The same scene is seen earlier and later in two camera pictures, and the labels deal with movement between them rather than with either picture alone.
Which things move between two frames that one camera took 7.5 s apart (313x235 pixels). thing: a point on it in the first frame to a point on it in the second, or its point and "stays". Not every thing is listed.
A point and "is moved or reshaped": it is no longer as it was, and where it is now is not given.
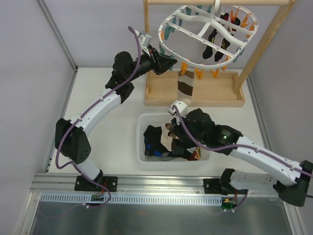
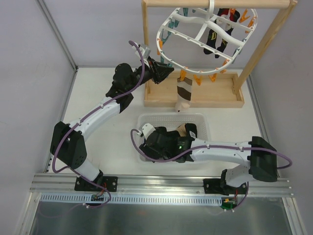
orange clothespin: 184,67 to 183,73
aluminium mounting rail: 64,184 stays
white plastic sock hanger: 204,36 stays
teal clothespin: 188,11 to 171,24
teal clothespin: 167,31 to 164,39
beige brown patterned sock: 185,85 is moved or reshaped
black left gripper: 156,62 to 154,72
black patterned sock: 209,50 is moved or reshaped
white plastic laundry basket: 148,119 stays
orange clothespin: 233,16 to 244,16
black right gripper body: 178,128 to 151,141
